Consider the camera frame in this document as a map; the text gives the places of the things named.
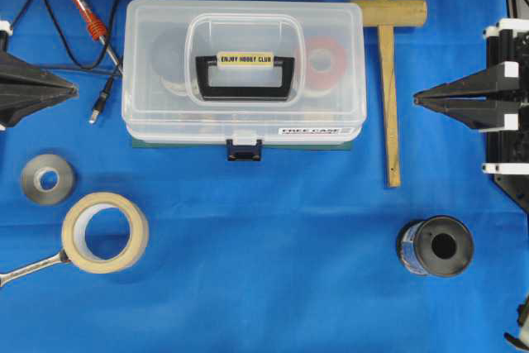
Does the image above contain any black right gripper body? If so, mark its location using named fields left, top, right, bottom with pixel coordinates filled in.
left=482, top=18, right=528, bottom=182

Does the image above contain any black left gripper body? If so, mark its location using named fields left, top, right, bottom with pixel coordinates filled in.
left=0, top=20, right=13, bottom=53

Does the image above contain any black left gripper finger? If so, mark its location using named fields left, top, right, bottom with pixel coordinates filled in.
left=1, top=93, right=78, bottom=130
left=1, top=51, right=78, bottom=96

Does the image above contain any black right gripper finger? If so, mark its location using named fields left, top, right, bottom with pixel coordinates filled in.
left=414, top=98, right=518, bottom=131
left=413, top=61, right=518, bottom=100

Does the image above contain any clear plastic tool box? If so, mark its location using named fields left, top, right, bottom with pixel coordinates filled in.
left=122, top=0, right=367, bottom=145

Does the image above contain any dark blue box latch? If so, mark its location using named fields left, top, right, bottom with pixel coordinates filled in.
left=226, top=140, right=262, bottom=161

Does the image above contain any grey tape roll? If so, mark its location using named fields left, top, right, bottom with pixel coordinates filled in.
left=21, top=154, right=75, bottom=206

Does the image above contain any wooden mallet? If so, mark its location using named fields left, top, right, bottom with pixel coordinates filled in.
left=352, top=0, right=427, bottom=188

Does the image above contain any beige masking tape roll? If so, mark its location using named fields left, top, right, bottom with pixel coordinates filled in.
left=61, top=192, right=150, bottom=274

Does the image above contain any silver wrench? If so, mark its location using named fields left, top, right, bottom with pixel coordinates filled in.
left=1, top=250, right=71, bottom=288

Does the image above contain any red tape roll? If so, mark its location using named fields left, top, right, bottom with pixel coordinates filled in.
left=305, top=36, right=347, bottom=98

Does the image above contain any black white device at corner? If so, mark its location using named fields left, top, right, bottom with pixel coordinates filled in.
left=503, top=297, right=529, bottom=352

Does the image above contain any blue table cloth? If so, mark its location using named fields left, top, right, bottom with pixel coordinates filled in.
left=1, top=0, right=528, bottom=352

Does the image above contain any red handled soldering iron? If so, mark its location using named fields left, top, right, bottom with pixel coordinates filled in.
left=72, top=0, right=122, bottom=73

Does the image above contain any black wire spool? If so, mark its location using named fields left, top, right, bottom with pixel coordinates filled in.
left=396, top=215, right=474, bottom=278

